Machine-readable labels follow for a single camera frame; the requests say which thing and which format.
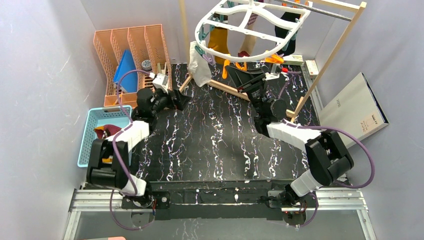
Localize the metal rack rod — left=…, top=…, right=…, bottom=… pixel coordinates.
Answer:
left=274, top=0, right=353, bottom=22

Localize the blue folder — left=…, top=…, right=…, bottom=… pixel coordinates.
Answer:
left=112, top=49, right=139, bottom=94

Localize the maroon beige sock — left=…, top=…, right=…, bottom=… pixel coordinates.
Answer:
left=237, top=13, right=258, bottom=58

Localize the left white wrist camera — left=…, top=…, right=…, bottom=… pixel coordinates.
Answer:
left=149, top=72, right=169, bottom=94

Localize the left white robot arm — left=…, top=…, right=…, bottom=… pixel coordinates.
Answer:
left=86, top=88, right=192, bottom=197

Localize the light blue plastic basket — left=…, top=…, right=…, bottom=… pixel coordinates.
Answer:
left=77, top=105, right=130, bottom=168

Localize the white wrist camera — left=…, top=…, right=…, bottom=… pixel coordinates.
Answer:
left=265, top=63, right=289, bottom=81
left=149, top=72, right=169, bottom=94

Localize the wooden hanging rack frame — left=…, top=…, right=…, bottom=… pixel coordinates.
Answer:
left=176, top=0, right=368, bottom=123

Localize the orange striped-cuff sock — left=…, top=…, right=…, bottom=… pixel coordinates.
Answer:
left=207, top=27, right=230, bottom=79

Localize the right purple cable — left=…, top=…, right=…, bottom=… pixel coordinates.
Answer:
left=278, top=67, right=377, bottom=229

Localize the small grey jar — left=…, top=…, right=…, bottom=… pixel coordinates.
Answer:
left=141, top=59, right=153, bottom=72

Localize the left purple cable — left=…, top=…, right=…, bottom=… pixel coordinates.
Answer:
left=109, top=69, right=157, bottom=231

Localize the peach file organizer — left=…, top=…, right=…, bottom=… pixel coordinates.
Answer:
left=93, top=24, right=172, bottom=107

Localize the small white box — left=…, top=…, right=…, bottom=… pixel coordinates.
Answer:
left=283, top=54, right=304, bottom=66

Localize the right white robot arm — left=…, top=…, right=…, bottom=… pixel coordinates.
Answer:
left=224, top=65, right=354, bottom=205

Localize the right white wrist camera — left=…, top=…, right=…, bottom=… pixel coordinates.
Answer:
left=265, top=63, right=289, bottom=81

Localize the black sock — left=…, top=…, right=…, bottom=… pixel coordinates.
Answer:
left=274, top=12, right=301, bottom=56

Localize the white round clip hanger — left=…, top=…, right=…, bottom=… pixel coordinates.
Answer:
left=194, top=0, right=311, bottom=62

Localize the grey flat box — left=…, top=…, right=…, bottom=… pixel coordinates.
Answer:
left=318, top=72, right=389, bottom=141

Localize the purple cable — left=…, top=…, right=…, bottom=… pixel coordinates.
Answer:
left=109, top=69, right=157, bottom=231
left=278, top=67, right=377, bottom=229

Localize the purple striped sock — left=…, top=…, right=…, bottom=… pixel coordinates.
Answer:
left=93, top=124, right=122, bottom=139

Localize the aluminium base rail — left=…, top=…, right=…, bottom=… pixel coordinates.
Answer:
left=63, top=186, right=376, bottom=240

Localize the white sock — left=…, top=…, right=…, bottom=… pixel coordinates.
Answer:
left=188, top=41, right=212, bottom=87

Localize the white power strip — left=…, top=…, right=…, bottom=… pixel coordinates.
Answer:
left=304, top=60, right=320, bottom=80

